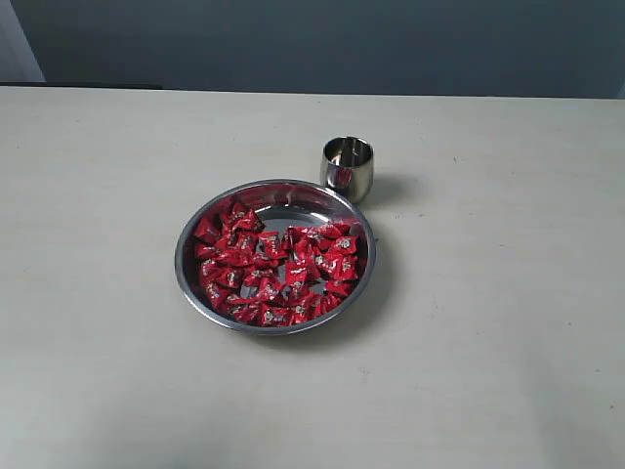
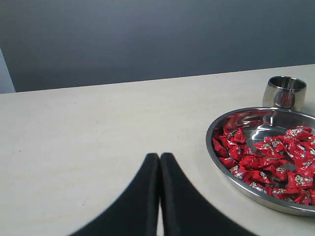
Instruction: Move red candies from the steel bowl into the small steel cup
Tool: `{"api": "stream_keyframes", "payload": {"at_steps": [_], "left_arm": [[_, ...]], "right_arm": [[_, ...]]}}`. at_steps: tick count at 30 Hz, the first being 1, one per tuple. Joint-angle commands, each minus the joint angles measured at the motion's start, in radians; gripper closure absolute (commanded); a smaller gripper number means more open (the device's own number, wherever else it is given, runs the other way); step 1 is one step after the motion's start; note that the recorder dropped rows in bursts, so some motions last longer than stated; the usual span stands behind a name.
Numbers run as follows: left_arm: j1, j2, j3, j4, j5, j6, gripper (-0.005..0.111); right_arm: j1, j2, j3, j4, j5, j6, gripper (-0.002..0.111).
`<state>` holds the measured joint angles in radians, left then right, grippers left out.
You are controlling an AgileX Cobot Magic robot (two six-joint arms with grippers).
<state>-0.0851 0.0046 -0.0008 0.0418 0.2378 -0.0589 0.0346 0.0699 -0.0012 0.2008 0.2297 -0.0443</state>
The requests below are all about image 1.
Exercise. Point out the red candy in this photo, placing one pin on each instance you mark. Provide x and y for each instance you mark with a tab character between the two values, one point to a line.
206	231
346	245
271	316
338	288
272	245
297	273
216	294
247	221

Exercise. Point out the round stainless steel plate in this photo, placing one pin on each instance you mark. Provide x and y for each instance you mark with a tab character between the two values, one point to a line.
277	202

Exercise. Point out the small stainless steel cup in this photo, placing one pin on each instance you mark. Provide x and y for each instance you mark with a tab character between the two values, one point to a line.
347	167

